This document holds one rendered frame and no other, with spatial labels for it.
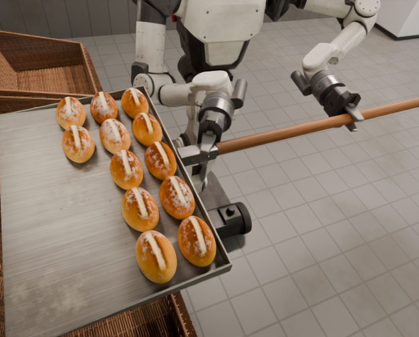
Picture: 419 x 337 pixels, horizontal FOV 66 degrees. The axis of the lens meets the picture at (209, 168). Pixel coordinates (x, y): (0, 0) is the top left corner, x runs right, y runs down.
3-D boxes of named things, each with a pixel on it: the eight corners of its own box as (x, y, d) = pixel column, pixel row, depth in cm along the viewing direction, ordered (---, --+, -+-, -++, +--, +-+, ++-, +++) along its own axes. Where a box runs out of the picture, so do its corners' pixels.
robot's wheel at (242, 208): (228, 217, 210) (230, 196, 196) (234, 215, 211) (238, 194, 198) (242, 241, 196) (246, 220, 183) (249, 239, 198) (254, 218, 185)
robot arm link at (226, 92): (196, 100, 84) (204, 77, 91) (210, 131, 91) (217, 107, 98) (236, 91, 79) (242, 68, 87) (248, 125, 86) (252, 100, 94)
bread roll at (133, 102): (117, 100, 85) (115, 83, 81) (141, 96, 88) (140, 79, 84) (128, 124, 80) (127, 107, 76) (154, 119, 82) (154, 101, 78)
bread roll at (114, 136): (95, 132, 77) (92, 114, 73) (122, 126, 79) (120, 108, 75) (108, 161, 71) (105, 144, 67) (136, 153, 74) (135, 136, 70)
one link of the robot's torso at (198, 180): (168, 184, 193) (174, 130, 155) (198, 176, 200) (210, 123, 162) (176, 205, 186) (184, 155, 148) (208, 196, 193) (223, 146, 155)
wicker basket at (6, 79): (1, 138, 154) (-24, 89, 133) (-2, 73, 186) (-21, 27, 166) (103, 120, 171) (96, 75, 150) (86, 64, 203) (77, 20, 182)
